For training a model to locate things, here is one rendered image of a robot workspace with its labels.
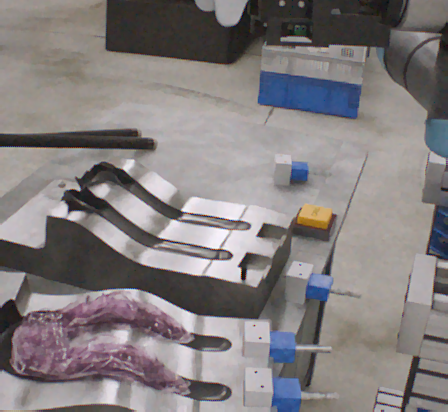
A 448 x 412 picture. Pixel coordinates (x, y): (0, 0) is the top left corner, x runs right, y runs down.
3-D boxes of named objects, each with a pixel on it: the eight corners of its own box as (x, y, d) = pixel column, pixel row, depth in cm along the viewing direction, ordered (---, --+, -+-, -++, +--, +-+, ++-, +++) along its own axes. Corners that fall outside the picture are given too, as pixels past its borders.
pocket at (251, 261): (270, 275, 129) (272, 257, 127) (261, 291, 124) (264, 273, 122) (244, 270, 130) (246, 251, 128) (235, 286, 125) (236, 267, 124)
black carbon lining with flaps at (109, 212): (253, 232, 138) (258, 184, 134) (226, 276, 125) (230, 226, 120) (81, 194, 147) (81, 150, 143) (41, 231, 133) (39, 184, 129)
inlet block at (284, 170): (328, 179, 177) (331, 158, 174) (330, 189, 172) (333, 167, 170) (272, 175, 177) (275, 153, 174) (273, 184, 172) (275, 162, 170)
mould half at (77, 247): (289, 255, 145) (297, 192, 139) (251, 331, 123) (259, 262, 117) (57, 203, 157) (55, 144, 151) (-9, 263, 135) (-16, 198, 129)
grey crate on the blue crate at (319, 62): (365, 68, 466) (368, 45, 459) (361, 87, 430) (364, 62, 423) (270, 53, 477) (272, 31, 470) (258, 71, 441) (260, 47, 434)
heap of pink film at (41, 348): (195, 326, 113) (197, 284, 110) (189, 405, 97) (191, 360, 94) (27, 313, 113) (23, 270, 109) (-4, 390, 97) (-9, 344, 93)
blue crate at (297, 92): (361, 98, 475) (365, 66, 466) (356, 120, 439) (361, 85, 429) (268, 84, 486) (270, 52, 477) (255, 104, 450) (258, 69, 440)
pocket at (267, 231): (285, 245, 138) (287, 227, 136) (278, 259, 133) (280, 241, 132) (261, 240, 139) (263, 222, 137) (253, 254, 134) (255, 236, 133)
